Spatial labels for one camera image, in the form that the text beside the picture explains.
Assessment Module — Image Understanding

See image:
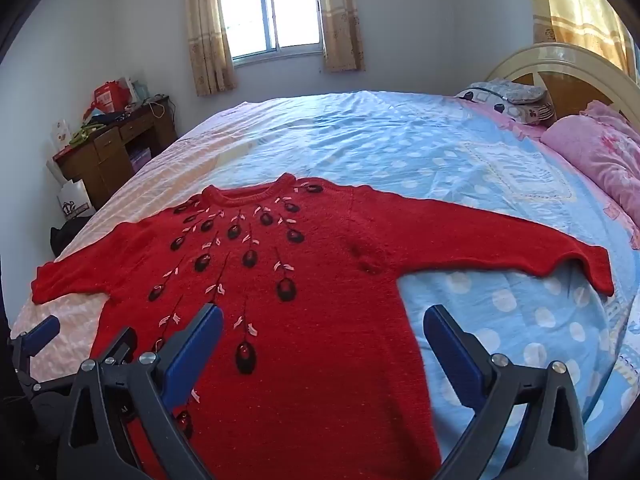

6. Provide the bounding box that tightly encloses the red knit sweater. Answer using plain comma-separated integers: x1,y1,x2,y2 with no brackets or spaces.
32,174,614,479

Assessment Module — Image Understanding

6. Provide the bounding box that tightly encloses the black bag on floor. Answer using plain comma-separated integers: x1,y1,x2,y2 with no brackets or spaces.
50,216,90,257

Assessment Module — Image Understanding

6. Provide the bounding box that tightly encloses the white paper shopping bag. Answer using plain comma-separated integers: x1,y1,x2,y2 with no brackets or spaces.
58,180,96,220

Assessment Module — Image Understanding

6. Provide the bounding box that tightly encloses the purple box under desk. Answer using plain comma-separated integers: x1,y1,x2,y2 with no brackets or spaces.
129,148,152,174

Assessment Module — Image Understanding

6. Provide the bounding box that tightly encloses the brown wooden desk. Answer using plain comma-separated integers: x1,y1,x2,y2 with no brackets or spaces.
52,94,178,209

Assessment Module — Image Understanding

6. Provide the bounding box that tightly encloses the white carton on desk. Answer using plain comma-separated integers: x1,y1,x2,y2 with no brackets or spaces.
51,119,72,152

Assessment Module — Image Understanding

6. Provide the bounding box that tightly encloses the green cloth on desk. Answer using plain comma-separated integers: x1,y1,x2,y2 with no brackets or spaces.
68,122,104,148

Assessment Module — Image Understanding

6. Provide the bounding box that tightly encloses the red gift bag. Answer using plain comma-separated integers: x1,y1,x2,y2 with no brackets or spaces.
82,80,130,119

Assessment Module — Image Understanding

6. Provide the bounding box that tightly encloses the left beige curtain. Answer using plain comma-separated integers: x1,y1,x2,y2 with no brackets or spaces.
186,0,236,96

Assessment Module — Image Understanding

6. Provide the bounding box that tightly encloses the beige curtain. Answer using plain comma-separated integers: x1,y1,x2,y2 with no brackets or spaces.
320,0,364,73
186,0,236,96

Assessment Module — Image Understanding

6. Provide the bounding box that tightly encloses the pink floral pillow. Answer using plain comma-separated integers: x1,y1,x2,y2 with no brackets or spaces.
540,100,640,226

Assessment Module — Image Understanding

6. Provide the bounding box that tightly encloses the blue polka dot bedsheet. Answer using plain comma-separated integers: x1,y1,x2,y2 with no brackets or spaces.
14,91,639,460

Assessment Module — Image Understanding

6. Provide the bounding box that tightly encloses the grey patterned pillow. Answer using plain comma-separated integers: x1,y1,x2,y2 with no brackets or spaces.
456,78,555,126

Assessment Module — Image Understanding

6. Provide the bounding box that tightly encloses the cream wooden headboard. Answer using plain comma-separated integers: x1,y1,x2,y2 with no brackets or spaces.
488,42,639,128

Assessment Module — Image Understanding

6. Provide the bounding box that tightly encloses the right beige curtain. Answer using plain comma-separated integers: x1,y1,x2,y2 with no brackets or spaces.
320,0,364,73

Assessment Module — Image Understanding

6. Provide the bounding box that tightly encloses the yellow curtain behind headboard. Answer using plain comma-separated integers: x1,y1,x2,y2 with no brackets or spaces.
532,0,639,82

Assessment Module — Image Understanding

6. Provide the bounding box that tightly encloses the window with metal frame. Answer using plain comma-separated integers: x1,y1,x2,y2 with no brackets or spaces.
221,0,322,65

